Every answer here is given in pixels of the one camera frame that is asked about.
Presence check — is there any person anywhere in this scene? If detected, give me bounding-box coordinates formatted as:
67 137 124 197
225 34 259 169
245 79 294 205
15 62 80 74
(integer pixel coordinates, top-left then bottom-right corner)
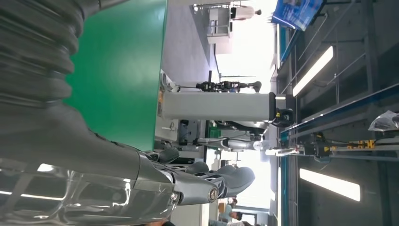
208 211 250 226
218 198 238 223
231 5 263 21

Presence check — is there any white cabinet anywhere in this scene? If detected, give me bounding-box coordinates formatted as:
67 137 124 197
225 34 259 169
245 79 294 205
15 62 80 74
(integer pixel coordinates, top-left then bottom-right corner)
206 5 233 44

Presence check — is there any black yellow hoist trolley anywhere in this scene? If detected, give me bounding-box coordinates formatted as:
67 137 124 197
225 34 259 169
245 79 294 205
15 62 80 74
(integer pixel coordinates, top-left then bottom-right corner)
303 132 376 158

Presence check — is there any long ceiling light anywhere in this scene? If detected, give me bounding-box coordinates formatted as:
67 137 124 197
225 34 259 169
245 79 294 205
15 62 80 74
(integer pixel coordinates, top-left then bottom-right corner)
292 46 334 97
299 168 361 202

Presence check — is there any blue banner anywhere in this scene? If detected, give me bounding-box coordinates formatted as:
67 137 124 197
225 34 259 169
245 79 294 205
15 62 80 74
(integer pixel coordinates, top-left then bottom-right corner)
270 0 325 32

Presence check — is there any blue edged overhead beam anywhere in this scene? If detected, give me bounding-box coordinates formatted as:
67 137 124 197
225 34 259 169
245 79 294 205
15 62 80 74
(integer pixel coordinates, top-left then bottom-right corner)
279 82 399 141

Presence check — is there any clear plastic bag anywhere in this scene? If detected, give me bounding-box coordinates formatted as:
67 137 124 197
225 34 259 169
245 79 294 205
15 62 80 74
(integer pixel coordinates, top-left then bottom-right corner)
367 110 399 132

